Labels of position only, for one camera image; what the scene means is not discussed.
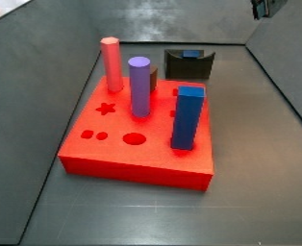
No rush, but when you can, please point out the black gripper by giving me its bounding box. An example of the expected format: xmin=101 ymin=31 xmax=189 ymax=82
xmin=252 ymin=0 xmax=288 ymax=20

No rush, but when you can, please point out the red peg board fixture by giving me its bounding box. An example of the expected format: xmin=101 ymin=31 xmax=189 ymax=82
xmin=59 ymin=80 xmax=215 ymax=191

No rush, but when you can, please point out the dark brown short peg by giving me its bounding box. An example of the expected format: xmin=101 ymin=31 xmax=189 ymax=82
xmin=151 ymin=65 xmax=158 ymax=92

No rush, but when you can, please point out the black curved regrasp stand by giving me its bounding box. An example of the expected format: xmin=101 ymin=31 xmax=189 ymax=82
xmin=165 ymin=49 xmax=217 ymax=80

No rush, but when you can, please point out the pink hexagonal peg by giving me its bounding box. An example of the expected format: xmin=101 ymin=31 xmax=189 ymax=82
xmin=101 ymin=37 xmax=123 ymax=92

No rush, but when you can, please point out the blue slotted square-circle block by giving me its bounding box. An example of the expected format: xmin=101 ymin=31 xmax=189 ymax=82
xmin=183 ymin=50 xmax=201 ymax=59

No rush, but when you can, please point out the blue square peg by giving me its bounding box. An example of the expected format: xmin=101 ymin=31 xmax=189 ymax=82
xmin=171 ymin=86 xmax=206 ymax=150

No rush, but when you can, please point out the purple cylinder peg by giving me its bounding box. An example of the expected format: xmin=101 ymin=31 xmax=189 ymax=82
xmin=129 ymin=57 xmax=151 ymax=117

